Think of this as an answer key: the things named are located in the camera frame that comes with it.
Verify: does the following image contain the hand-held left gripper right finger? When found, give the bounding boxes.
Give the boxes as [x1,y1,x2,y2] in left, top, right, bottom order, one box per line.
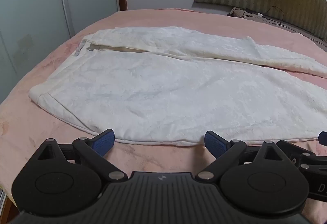
[196,130,284,181]

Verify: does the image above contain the brown striped pillow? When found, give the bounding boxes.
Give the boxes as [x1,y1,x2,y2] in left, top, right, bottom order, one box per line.
[227,6,327,48]

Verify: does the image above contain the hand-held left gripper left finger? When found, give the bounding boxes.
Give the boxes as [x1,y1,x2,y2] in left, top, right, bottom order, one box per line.
[38,129,128,183]

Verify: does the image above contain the white textured pants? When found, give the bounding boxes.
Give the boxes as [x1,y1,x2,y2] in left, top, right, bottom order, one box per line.
[29,26,327,145]

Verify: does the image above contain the black charging cable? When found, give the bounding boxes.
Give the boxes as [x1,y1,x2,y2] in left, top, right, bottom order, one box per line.
[263,6,286,21]

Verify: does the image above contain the pink bed blanket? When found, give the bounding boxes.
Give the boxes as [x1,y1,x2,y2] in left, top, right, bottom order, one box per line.
[0,8,327,224]

